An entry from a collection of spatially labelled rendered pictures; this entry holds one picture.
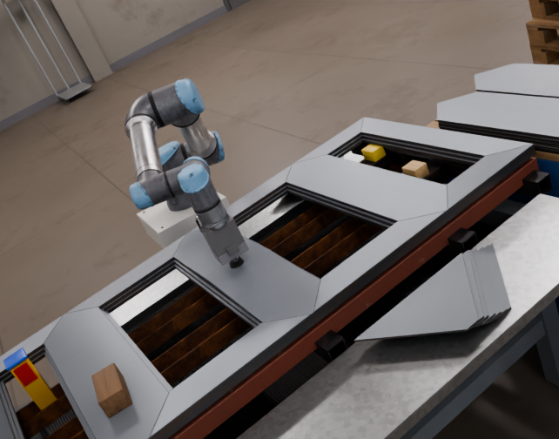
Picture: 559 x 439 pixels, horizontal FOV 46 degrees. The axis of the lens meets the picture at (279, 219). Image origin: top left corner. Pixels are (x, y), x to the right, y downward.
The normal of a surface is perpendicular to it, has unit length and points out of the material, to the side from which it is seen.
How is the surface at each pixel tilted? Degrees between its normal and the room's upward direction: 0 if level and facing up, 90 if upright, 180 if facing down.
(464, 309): 0
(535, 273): 0
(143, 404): 0
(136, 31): 90
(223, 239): 90
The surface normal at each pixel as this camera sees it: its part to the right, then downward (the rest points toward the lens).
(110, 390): -0.37, -0.81
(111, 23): 0.47, 0.25
